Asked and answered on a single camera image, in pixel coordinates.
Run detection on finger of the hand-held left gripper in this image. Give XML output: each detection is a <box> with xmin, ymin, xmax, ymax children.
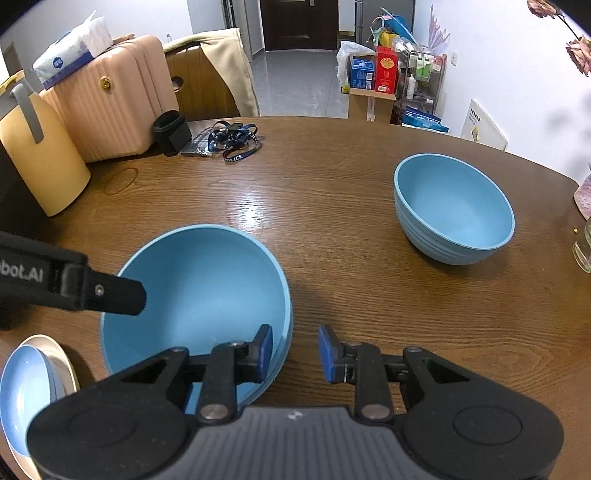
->
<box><xmin>61</xmin><ymin>264</ymin><xmax>148</xmax><ymax>317</ymax></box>

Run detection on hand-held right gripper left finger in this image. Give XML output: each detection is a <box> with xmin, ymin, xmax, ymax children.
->
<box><xmin>99</xmin><ymin>324</ymin><xmax>274</xmax><ymax>422</ymax></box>

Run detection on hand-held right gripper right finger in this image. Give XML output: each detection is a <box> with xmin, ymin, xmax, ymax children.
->
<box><xmin>318</xmin><ymin>324</ymin><xmax>497</xmax><ymax>422</ymax></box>

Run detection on blue ribbed bowl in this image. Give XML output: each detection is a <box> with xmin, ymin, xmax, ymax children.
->
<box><xmin>100</xmin><ymin>224</ymin><xmax>291</xmax><ymax>416</ymax></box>
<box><xmin>240</xmin><ymin>249</ymin><xmax>295</xmax><ymax>407</ymax></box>
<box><xmin>394</xmin><ymin>154</ymin><xmax>515</xmax><ymax>266</ymax></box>

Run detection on cream plate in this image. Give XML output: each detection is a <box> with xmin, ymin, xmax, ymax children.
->
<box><xmin>2</xmin><ymin>333</ymin><xmax>80</xmax><ymax>480</ymax></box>

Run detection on small blue plate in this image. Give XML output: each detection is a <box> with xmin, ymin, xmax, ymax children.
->
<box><xmin>0</xmin><ymin>345</ymin><xmax>57</xmax><ymax>455</ymax></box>

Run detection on yellow thermos jug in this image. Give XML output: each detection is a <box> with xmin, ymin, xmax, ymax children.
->
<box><xmin>0</xmin><ymin>69</ymin><xmax>92</xmax><ymax>217</ymax></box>

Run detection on black cup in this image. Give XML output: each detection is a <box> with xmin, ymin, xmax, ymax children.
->
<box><xmin>153</xmin><ymin>111</ymin><xmax>192</xmax><ymax>156</ymax></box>

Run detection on clear badge holder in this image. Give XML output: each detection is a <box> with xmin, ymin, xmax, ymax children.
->
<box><xmin>179</xmin><ymin>127</ymin><xmax>218</xmax><ymax>158</ymax></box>

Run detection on pink suitcase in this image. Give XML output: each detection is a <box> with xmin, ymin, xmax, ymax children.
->
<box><xmin>39</xmin><ymin>34</ymin><xmax>181</xmax><ymax>164</ymax></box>

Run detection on wooden chair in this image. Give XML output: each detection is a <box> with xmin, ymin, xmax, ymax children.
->
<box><xmin>164</xmin><ymin>44</ymin><xmax>243</xmax><ymax>120</ymax></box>

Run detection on white tissue pack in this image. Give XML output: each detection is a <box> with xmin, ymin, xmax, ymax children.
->
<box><xmin>32</xmin><ymin>11</ymin><xmax>114</xmax><ymax>86</ymax></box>

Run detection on cardboard box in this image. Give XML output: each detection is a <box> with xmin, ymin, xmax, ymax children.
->
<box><xmin>348</xmin><ymin>88</ymin><xmax>398</xmax><ymax>124</ymax></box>

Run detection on blue packet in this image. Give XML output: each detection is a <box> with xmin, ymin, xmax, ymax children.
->
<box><xmin>401</xmin><ymin>106</ymin><xmax>450</xmax><ymax>134</ymax></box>

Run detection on beige cloth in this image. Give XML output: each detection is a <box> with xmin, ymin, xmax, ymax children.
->
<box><xmin>163</xmin><ymin>28</ymin><xmax>260</xmax><ymax>116</ymax></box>

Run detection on clear drinking glass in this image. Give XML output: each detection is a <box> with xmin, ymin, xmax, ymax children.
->
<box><xmin>573</xmin><ymin>217</ymin><xmax>591</xmax><ymax>273</ymax></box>

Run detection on white leaning panel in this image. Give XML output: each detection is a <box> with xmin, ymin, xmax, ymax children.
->
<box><xmin>460</xmin><ymin>98</ymin><xmax>509</xmax><ymax>152</ymax></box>

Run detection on blue carton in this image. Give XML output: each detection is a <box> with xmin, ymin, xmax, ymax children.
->
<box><xmin>349</xmin><ymin>56</ymin><xmax>377</xmax><ymax>90</ymax></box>

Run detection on metal rack with bottles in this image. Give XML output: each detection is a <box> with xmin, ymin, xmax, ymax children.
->
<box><xmin>392</xmin><ymin>39</ymin><xmax>448</xmax><ymax>125</ymax></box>

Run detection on red box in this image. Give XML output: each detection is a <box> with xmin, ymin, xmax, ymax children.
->
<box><xmin>375</xmin><ymin>45</ymin><xmax>400</xmax><ymax>93</ymax></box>

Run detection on white plastic bag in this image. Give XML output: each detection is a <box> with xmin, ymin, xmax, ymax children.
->
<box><xmin>335</xmin><ymin>41</ymin><xmax>377</xmax><ymax>95</ymax></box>

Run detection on pink wrapped vase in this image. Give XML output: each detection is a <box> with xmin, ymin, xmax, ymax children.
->
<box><xmin>573</xmin><ymin>173</ymin><xmax>591</xmax><ymax>215</ymax></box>

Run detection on dark brown door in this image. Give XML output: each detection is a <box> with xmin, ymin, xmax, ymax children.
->
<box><xmin>259</xmin><ymin>0</ymin><xmax>340</xmax><ymax>52</ymax></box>

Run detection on purple feather decoration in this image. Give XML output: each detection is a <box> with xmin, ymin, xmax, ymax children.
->
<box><xmin>427</xmin><ymin>4</ymin><xmax>451</xmax><ymax>56</ymax></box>

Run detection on dried rose bouquet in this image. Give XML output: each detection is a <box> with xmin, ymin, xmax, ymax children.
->
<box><xmin>526</xmin><ymin>0</ymin><xmax>591</xmax><ymax>79</ymax></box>

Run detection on blue lanyard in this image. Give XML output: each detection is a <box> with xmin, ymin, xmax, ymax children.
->
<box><xmin>205</xmin><ymin>121</ymin><xmax>262</xmax><ymax>163</ymax></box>

